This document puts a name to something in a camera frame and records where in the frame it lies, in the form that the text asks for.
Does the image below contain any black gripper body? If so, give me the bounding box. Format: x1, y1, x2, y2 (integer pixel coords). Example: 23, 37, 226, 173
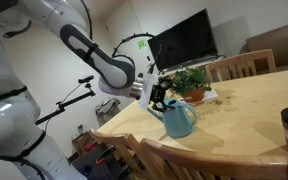
150, 84, 166, 103

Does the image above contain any teal plastic watering can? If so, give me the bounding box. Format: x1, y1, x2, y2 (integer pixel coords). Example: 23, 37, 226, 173
147, 98, 198, 138

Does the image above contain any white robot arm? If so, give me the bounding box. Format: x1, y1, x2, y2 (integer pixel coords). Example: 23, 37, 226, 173
0, 0, 158, 180

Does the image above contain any green potted plant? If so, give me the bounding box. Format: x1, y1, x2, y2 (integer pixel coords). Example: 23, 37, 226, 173
165, 67, 212, 96

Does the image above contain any terracotta plant pot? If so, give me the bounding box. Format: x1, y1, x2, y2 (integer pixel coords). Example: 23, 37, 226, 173
183, 87, 205, 103

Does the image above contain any white tv stand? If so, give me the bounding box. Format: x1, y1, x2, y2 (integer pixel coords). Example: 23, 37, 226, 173
159, 55, 226, 76

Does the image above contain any white paper under pot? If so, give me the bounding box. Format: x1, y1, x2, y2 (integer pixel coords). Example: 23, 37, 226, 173
180, 90, 218, 103

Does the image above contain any black flat screen television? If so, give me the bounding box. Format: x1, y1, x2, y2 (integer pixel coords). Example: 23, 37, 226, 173
148, 9, 218, 71

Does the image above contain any grey cloth bundle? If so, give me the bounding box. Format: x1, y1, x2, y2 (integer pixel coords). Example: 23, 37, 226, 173
95, 97, 121, 115

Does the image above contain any wooden chair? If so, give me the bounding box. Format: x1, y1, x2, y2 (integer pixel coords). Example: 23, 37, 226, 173
90, 129, 152, 180
205, 49, 277, 82
141, 139, 288, 180

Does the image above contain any right wooden chair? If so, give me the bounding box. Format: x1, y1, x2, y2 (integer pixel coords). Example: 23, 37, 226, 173
141, 139, 288, 180

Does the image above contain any clutter on floor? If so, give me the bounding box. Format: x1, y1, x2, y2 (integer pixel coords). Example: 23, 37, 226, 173
69, 130, 131, 180

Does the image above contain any far left wooden chair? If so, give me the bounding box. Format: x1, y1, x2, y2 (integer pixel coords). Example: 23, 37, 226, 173
205, 49, 277, 82

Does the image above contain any brown leather armchair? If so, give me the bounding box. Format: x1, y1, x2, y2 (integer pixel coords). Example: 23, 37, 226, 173
246, 25, 288, 71

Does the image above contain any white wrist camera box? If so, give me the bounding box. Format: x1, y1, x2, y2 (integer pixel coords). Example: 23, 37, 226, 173
139, 74, 158, 110

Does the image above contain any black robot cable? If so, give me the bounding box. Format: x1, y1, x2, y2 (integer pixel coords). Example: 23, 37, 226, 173
111, 32, 162, 75

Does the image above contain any black camera on boom arm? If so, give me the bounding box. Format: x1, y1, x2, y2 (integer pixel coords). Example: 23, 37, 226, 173
35, 75, 95, 125

